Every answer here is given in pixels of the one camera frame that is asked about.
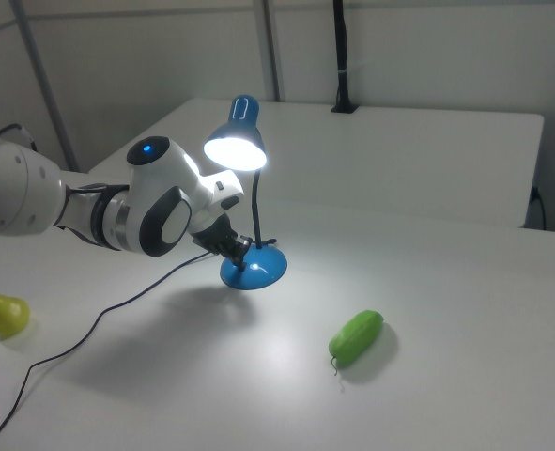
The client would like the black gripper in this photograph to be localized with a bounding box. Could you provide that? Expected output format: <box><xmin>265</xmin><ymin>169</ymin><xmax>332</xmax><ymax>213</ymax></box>
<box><xmin>192</xmin><ymin>213</ymin><xmax>254</xmax><ymax>273</ymax></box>

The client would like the blue gooseneck desk lamp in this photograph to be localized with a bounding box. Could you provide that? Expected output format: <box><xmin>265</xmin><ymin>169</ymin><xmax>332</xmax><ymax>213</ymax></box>
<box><xmin>203</xmin><ymin>95</ymin><xmax>288</xmax><ymax>291</ymax></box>

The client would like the green cucumber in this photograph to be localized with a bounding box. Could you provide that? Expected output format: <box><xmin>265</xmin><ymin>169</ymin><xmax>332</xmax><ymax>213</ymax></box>
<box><xmin>328</xmin><ymin>308</ymin><xmax>386</xmax><ymax>378</ymax></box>

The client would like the black pole with clamp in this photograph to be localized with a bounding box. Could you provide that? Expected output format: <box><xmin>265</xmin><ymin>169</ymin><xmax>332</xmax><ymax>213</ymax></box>
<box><xmin>331</xmin><ymin>0</ymin><xmax>360</xmax><ymax>115</ymax></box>

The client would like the green-yellow pear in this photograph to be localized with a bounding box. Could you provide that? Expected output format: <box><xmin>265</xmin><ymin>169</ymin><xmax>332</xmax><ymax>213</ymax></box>
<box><xmin>0</xmin><ymin>289</ymin><xmax>31</xmax><ymax>338</ymax></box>

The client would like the thin black lamp power cable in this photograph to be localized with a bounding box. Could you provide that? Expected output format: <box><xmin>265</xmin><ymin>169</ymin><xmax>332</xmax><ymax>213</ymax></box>
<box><xmin>0</xmin><ymin>251</ymin><xmax>212</xmax><ymax>451</ymax></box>

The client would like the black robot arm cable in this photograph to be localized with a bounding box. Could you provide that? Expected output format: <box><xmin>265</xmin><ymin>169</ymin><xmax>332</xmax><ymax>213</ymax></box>
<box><xmin>0</xmin><ymin>123</ymin><xmax>39</xmax><ymax>159</ymax></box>

